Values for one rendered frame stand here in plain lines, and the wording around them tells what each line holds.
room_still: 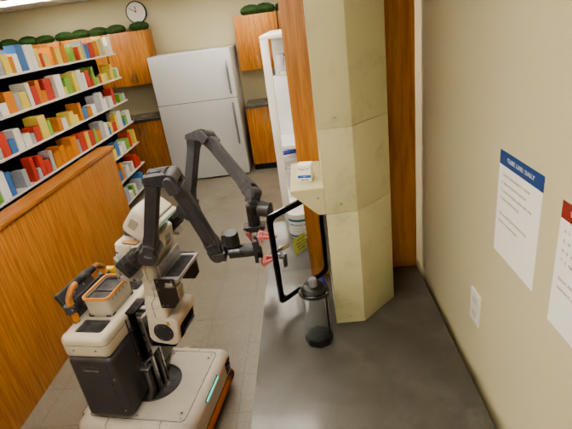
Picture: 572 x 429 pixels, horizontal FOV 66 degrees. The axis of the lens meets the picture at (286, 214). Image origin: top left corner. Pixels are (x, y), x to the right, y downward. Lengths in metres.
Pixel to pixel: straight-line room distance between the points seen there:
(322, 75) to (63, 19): 6.55
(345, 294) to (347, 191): 0.42
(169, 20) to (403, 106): 5.67
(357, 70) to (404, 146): 0.54
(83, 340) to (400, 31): 1.92
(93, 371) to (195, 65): 4.77
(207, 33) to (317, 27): 5.73
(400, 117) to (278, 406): 1.17
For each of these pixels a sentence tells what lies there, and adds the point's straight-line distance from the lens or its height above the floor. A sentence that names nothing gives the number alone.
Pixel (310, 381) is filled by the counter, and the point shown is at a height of 0.94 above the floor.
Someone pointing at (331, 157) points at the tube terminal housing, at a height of 1.62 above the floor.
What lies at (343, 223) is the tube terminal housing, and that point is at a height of 1.37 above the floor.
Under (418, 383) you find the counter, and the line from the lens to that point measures 1.57.
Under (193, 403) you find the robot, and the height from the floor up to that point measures 0.28.
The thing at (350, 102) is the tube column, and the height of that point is 1.79.
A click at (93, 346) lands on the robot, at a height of 0.76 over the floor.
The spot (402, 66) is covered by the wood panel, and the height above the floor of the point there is 1.83.
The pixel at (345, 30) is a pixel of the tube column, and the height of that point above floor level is 2.00.
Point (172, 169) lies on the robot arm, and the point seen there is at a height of 1.59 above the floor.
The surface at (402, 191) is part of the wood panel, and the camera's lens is 1.97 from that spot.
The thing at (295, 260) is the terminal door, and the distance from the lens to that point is 1.83.
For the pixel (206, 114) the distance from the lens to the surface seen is 6.54.
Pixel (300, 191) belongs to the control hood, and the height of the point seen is 1.51.
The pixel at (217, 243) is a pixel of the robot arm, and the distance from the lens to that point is 1.82.
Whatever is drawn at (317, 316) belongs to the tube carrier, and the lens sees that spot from 1.61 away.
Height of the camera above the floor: 2.05
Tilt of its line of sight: 24 degrees down
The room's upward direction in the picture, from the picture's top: 8 degrees counter-clockwise
